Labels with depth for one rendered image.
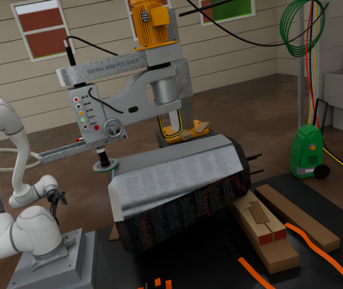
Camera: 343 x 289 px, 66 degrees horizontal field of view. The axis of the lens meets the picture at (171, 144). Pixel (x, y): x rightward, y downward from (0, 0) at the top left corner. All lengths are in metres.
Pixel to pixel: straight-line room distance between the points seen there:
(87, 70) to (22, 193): 0.92
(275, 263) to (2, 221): 1.81
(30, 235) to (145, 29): 1.57
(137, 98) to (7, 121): 0.96
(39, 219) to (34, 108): 7.24
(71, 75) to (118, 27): 6.20
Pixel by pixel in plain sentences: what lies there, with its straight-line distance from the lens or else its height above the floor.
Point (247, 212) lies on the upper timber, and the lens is 2.54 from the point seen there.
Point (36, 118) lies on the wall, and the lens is 8.64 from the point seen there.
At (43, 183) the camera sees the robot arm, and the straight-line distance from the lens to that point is 1.89.
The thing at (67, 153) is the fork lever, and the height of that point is 1.14.
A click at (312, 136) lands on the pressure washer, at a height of 0.52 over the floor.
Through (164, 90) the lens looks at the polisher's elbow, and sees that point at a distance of 2.23.
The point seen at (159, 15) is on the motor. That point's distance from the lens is 2.14.
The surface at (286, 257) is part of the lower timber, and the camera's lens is 2.31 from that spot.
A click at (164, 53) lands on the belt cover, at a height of 1.69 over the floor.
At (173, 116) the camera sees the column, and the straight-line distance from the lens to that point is 2.99.
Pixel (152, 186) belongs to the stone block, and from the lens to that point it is 2.10.
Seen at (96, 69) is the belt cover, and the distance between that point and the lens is 2.03.
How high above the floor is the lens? 1.80
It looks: 22 degrees down
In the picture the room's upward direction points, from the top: 12 degrees counter-clockwise
